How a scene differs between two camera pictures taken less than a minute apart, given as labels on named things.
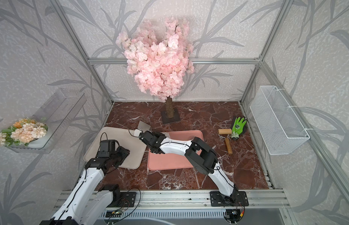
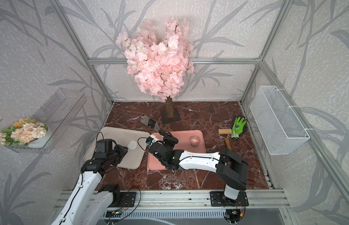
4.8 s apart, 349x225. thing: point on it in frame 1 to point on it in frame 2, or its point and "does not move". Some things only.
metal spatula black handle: (144, 127) to (149, 122)
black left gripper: (124, 152) does not move
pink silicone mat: (157, 161) does not move
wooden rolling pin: (226, 131) does not move
